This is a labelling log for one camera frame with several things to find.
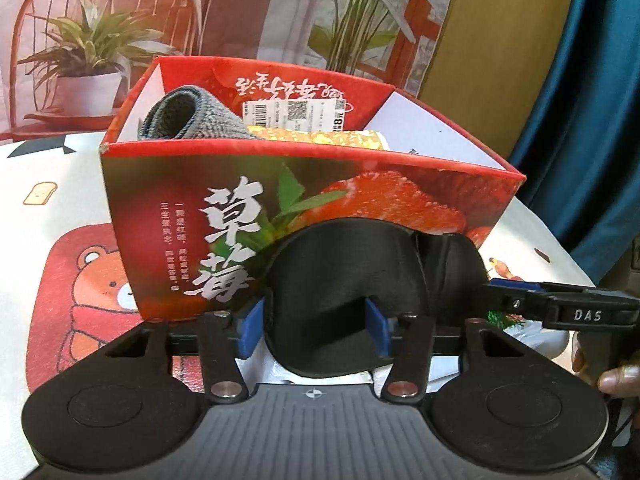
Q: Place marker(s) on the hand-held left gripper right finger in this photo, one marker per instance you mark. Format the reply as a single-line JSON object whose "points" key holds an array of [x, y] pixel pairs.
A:
{"points": [[376, 327]]}

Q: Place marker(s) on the printed room scene backdrop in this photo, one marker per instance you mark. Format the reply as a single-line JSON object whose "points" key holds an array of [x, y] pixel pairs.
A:
{"points": [[250, 10]]}

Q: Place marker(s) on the black eye mask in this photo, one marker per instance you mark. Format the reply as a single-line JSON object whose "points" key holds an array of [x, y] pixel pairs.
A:
{"points": [[325, 280]]}

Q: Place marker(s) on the cartoon printed cloth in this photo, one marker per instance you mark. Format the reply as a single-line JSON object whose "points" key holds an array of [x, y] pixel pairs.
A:
{"points": [[50, 260]]}

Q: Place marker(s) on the grey folded towel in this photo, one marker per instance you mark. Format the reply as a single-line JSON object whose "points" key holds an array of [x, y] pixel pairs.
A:
{"points": [[200, 115]]}

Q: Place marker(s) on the person's right hand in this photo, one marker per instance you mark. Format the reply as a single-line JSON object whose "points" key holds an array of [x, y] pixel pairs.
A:
{"points": [[617, 381]]}

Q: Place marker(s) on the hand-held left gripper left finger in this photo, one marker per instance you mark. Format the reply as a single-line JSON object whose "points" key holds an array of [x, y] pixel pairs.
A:
{"points": [[250, 331]]}

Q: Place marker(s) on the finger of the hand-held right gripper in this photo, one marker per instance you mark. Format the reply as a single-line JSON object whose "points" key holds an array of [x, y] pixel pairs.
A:
{"points": [[520, 302]]}

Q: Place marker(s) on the red strawberry print box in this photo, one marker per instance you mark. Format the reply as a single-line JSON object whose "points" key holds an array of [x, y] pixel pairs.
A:
{"points": [[165, 210]]}

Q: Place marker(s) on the yellow packet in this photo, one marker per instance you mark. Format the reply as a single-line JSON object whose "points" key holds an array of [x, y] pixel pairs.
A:
{"points": [[315, 137]]}

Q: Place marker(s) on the blue curtain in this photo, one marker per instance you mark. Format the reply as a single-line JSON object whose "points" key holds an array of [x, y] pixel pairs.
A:
{"points": [[590, 110]]}

